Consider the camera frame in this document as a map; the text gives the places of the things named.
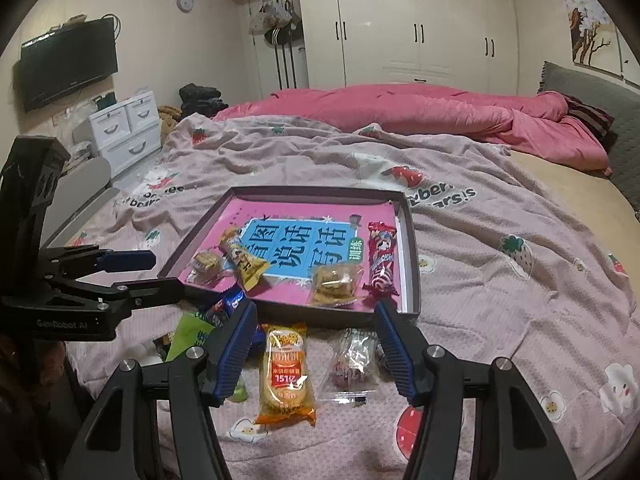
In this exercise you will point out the pink strawberry print blanket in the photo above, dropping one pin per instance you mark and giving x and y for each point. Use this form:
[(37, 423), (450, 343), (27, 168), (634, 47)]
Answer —
[(505, 270)]

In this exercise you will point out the hanging bags and hats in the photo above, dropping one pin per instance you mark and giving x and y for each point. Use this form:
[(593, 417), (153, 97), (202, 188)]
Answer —
[(278, 22)]

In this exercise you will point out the dark clothes pile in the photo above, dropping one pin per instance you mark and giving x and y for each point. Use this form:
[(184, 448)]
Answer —
[(206, 101)]

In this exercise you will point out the floral wall painting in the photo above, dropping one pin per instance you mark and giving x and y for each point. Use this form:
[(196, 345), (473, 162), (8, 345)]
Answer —
[(598, 43)]

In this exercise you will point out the dark striped pillow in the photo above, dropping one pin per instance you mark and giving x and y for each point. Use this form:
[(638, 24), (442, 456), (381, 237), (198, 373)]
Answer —
[(597, 121)]

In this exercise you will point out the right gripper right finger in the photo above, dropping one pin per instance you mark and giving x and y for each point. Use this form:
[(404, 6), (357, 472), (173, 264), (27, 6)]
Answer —
[(403, 345)]

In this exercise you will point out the dark shallow cardboard tray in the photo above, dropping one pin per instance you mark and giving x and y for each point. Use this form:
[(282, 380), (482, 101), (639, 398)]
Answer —
[(407, 276)]

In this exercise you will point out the clear biscuit pack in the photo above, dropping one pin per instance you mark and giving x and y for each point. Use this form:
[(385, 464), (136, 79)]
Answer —
[(336, 284)]

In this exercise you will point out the pink blue children's book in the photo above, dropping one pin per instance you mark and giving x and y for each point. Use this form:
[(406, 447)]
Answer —
[(293, 238)]

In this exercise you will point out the orange rice cracker pack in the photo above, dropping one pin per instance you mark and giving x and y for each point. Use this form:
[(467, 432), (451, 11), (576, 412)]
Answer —
[(285, 391)]

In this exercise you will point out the red long snack pack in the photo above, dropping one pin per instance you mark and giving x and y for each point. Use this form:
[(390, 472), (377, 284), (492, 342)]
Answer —
[(382, 244)]

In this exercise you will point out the white drawer cabinet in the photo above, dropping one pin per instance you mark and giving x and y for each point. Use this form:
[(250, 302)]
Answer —
[(123, 133)]

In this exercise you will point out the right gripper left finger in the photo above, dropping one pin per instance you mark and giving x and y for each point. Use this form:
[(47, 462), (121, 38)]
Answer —
[(227, 349)]

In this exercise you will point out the white wardrobe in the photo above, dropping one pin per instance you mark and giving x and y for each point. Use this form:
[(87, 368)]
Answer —
[(466, 44)]

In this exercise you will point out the grey padded headboard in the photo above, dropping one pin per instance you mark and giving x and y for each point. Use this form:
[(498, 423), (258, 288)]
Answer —
[(612, 113)]

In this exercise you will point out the small clear cookie pack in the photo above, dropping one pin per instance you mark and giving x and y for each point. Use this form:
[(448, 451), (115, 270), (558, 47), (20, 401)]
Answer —
[(208, 269)]

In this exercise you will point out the round wall clock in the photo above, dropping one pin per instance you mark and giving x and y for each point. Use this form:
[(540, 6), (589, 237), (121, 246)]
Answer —
[(185, 6)]

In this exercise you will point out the yellow snack bar pack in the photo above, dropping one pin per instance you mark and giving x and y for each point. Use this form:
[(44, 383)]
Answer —
[(251, 268)]

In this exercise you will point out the black wall television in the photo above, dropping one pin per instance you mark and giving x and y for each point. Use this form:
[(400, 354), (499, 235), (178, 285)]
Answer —
[(59, 63)]

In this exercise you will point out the green snack pack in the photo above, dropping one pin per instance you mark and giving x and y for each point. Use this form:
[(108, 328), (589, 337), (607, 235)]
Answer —
[(192, 330)]

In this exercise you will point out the pink quilt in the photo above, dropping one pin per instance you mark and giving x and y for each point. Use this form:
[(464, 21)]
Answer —
[(538, 125)]

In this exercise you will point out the blue Oreo pack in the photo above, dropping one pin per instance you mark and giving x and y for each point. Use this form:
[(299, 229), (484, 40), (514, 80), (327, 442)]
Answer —
[(222, 309)]

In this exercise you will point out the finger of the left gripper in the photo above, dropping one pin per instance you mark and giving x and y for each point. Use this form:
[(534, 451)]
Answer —
[(79, 261), (78, 311)]

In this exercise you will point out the clear candy pack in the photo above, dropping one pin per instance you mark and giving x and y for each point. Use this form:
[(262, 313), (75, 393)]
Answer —
[(352, 375)]

